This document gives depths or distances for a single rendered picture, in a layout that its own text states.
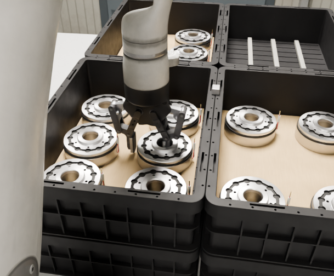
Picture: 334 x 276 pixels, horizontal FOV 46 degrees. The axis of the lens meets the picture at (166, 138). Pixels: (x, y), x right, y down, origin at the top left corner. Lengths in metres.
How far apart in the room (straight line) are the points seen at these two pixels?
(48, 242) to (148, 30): 0.36
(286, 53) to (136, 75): 0.65
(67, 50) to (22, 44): 1.26
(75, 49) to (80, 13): 1.92
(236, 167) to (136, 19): 0.32
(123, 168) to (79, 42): 0.90
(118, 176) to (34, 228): 0.46
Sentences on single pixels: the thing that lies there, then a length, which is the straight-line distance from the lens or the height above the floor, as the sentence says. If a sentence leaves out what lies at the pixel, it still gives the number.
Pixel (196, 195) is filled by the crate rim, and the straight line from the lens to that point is 0.53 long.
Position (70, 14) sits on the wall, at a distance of 3.44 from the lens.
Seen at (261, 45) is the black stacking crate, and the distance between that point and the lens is 1.21.
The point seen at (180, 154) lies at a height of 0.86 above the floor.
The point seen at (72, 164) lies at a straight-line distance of 0.70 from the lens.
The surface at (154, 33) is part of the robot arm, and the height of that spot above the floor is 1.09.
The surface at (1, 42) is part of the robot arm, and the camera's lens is 0.23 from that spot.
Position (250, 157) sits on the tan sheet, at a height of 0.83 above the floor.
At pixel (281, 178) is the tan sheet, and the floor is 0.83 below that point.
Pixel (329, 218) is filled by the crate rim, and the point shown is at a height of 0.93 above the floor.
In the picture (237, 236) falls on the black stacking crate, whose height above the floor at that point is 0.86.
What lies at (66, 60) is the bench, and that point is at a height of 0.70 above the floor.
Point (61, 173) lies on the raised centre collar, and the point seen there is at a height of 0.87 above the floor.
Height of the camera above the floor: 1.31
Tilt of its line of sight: 37 degrees down
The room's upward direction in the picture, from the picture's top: straight up
